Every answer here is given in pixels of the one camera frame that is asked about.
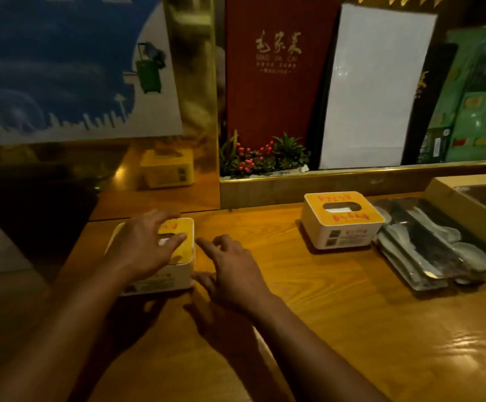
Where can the person's right hand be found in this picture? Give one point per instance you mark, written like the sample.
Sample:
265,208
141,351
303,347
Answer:
239,280

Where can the person's left hand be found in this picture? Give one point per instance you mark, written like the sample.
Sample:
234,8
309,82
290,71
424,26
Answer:
136,251

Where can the person's right middle finger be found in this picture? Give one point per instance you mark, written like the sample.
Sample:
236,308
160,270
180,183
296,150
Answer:
226,239

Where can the person's left thumb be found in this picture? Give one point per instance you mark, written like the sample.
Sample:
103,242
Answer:
174,241

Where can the person's right thumb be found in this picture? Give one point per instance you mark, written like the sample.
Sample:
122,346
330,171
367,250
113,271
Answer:
204,281

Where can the white tissue box yellow lid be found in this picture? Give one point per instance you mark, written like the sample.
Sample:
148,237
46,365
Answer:
178,278
343,234

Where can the person's left forearm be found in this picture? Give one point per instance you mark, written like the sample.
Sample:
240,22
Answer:
59,330

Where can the person's right forearm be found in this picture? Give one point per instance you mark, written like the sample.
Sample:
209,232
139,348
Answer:
305,364

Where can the artificial plant with red berries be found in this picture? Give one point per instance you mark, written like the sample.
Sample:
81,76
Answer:
264,159

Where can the red menu book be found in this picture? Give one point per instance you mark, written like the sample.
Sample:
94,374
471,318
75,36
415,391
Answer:
276,92

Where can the gold mirrored pillar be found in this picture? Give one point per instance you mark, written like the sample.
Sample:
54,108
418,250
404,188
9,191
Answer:
192,79

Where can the plastic-wrapped white spoon set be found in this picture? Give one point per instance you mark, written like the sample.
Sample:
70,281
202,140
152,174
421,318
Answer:
473,234
410,274
429,246

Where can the white laminated sheet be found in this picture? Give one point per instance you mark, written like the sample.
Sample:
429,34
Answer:
372,96

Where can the blue and white poster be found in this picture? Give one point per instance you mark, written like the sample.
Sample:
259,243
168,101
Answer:
54,66

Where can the light wooden box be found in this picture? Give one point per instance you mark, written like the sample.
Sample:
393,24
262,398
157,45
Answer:
460,205

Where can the black menu folder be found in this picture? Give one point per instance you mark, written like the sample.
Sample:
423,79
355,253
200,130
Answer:
429,104

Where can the green laminated menu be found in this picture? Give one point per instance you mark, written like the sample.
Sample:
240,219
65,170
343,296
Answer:
477,117

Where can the gold ledge rail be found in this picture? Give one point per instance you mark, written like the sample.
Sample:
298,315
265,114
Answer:
352,184

